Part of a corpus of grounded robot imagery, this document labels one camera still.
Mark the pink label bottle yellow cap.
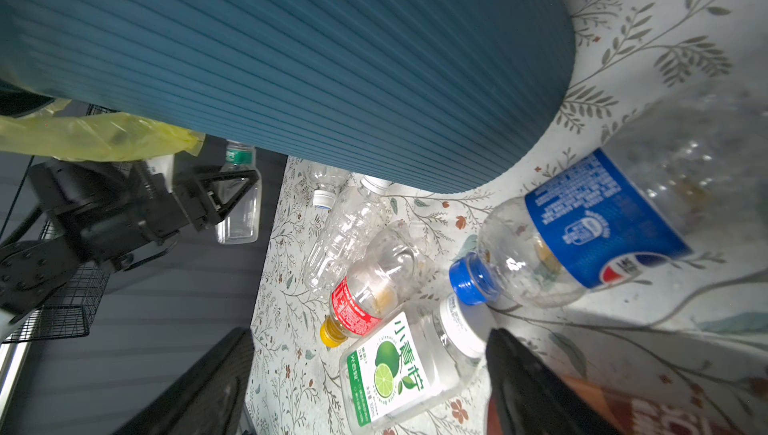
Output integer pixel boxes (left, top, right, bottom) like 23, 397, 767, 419
319, 219, 435, 349

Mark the blue label bottle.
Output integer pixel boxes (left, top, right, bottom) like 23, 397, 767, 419
449, 81, 767, 308

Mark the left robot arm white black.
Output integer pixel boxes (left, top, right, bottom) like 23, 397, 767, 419
1, 159, 261, 340

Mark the teal bin with yellow rim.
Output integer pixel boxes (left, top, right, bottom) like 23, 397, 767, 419
1, 0, 576, 193

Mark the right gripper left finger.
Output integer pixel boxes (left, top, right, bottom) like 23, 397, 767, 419
116, 328, 254, 434

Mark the clear bottle white cap far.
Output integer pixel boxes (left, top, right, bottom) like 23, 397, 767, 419
308, 162, 350, 210

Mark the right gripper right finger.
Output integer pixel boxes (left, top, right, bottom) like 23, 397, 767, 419
485, 329, 620, 434

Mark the brown tea bottle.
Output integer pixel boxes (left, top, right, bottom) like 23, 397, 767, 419
486, 377, 736, 434

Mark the lime label bottle white cap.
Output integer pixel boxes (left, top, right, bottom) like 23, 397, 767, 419
339, 294, 496, 434

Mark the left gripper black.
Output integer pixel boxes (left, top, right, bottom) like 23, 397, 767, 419
29, 160, 261, 270

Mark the clear ribbed bottle white cap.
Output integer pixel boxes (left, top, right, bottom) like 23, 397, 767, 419
302, 176, 392, 295

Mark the black wire basket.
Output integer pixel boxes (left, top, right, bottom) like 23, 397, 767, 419
0, 104, 121, 345

